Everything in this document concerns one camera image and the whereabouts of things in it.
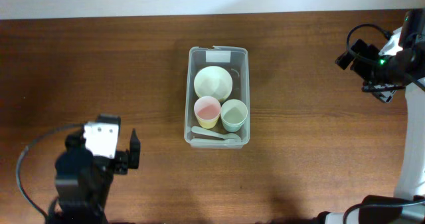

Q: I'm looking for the grey plastic fork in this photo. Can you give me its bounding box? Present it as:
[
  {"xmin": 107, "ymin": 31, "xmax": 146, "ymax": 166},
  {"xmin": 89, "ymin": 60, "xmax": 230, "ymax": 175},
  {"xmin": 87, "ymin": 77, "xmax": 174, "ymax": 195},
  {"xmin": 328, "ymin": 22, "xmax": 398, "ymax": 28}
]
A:
[{"xmin": 191, "ymin": 138, "xmax": 238, "ymax": 145}]

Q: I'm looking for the yellow plastic cup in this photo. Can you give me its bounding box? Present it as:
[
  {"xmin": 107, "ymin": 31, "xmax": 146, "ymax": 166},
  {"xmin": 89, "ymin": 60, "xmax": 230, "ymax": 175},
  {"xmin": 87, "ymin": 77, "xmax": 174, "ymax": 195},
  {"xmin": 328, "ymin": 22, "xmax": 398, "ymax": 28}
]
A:
[{"xmin": 195, "ymin": 113, "xmax": 220, "ymax": 129}]

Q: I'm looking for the pink plastic cup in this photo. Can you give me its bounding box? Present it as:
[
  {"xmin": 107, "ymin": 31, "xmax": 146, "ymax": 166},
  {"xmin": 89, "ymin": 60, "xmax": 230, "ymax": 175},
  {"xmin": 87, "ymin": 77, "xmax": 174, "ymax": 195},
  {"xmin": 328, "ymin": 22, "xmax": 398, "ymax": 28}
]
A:
[{"xmin": 194, "ymin": 96, "xmax": 221, "ymax": 120}]

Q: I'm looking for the grey plastic spoon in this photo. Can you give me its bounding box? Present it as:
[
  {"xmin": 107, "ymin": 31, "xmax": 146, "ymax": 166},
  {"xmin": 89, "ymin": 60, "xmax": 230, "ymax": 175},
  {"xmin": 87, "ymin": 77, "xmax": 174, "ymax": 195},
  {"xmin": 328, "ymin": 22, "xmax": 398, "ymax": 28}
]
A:
[{"xmin": 191, "ymin": 126, "xmax": 242, "ymax": 141}]

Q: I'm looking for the white plastic bowl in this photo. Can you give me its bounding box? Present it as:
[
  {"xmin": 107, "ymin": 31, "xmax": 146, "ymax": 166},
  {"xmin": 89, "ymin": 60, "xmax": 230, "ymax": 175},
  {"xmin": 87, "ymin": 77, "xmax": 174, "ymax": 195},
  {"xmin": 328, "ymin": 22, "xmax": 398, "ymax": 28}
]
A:
[{"xmin": 194, "ymin": 66, "xmax": 233, "ymax": 102}]

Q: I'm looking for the green plastic cup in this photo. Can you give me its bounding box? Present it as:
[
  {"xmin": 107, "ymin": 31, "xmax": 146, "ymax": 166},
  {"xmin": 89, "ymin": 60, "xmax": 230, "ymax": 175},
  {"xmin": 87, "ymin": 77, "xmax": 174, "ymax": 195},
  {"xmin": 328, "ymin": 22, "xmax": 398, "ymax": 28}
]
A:
[{"xmin": 222, "ymin": 119, "xmax": 245, "ymax": 132}]

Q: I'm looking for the white plastic cup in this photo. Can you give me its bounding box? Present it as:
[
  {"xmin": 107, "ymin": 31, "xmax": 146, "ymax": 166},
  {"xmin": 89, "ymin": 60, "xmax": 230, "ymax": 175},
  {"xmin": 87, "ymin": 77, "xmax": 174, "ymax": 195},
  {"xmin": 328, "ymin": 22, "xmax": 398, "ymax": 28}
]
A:
[{"xmin": 220, "ymin": 99, "xmax": 248, "ymax": 127}]

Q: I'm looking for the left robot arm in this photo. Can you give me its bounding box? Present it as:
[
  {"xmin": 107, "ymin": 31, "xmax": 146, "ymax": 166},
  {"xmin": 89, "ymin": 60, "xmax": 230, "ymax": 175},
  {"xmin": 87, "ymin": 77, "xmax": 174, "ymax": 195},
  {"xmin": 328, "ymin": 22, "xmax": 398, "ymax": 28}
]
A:
[{"xmin": 46, "ymin": 130, "xmax": 141, "ymax": 224}]

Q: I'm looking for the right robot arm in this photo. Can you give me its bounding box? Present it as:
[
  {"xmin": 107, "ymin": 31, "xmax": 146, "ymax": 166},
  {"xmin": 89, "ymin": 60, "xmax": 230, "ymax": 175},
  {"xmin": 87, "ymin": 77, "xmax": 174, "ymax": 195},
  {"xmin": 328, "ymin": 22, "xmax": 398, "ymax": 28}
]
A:
[{"xmin": 313, "ymin": 9, "xmax": 424, "ymax": 224}]

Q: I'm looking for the clear plastic storage container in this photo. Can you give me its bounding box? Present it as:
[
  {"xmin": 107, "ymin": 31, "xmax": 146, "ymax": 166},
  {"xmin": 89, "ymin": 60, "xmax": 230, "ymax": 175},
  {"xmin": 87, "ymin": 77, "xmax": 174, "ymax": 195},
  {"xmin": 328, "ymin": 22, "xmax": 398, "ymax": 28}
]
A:
[{"xmin": 184, "ymin": 46, "xmax": 250, "ymax": 149}]

